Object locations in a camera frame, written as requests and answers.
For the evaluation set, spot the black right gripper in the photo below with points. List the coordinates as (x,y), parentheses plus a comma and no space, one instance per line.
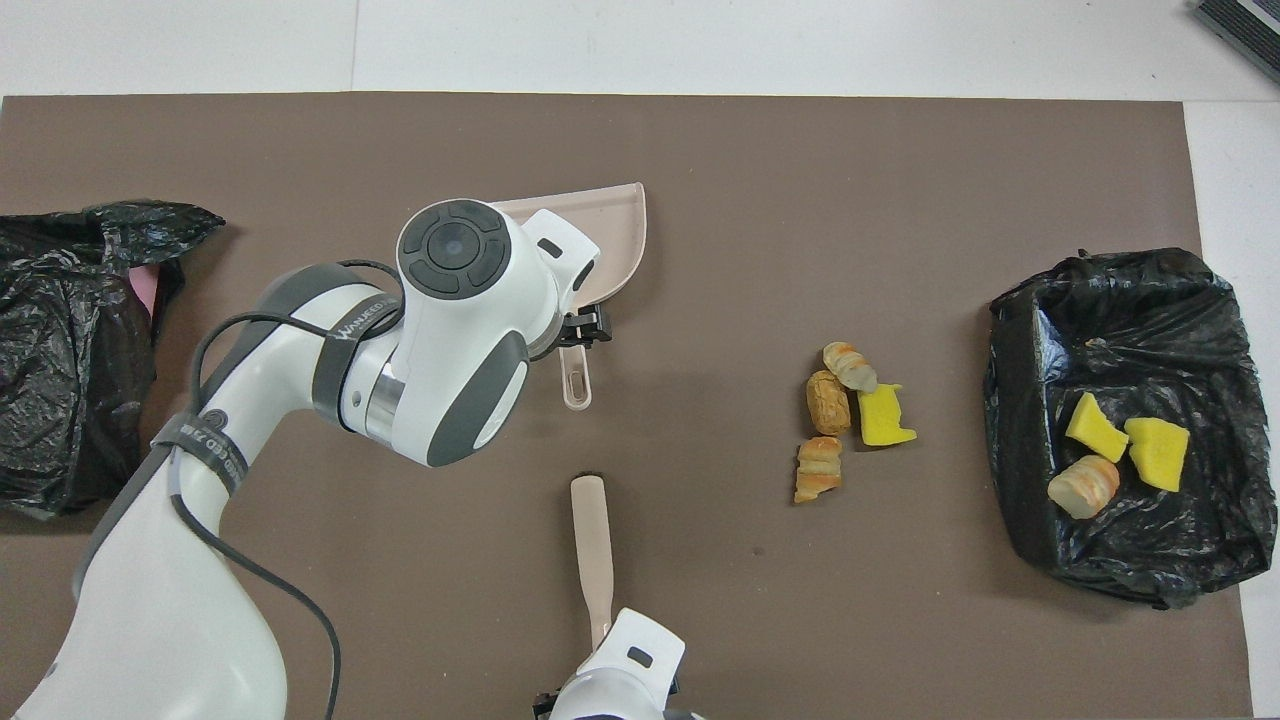
(547,703)

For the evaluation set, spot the croissant toy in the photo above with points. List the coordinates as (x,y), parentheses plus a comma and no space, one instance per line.
(818,470)
(1083,487)

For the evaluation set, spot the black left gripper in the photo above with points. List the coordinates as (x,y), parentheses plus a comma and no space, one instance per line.
(566,340)

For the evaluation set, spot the green and yellow sponge piece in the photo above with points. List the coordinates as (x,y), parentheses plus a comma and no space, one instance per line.
(1158,453)

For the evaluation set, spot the beige hand brush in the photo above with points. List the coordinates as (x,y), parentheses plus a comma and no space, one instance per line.
(592,540)

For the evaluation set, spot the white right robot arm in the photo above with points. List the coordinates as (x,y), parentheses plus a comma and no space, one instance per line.
(625,660)

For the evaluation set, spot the dark grey ribbed device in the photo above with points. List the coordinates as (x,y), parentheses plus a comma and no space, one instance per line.
(1245,25)

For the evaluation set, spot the black bag lined bin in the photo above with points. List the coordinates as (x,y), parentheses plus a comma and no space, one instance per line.
(1100,560)

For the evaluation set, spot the black bag over pink bin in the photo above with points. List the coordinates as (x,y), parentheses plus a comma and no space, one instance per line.
(60,440)

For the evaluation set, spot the beige plastic dustpan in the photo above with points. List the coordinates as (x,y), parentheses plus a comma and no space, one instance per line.
(625,240)

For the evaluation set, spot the brown table mat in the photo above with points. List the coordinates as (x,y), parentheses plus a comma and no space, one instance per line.
(800,200)

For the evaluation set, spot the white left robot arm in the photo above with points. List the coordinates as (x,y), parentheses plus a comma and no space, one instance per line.
(450,330)

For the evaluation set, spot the pale striped bread roll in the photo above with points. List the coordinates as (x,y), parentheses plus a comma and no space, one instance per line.
(850,365)

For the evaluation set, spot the brown bread roll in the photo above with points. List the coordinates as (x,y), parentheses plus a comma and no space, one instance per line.
(828,405)

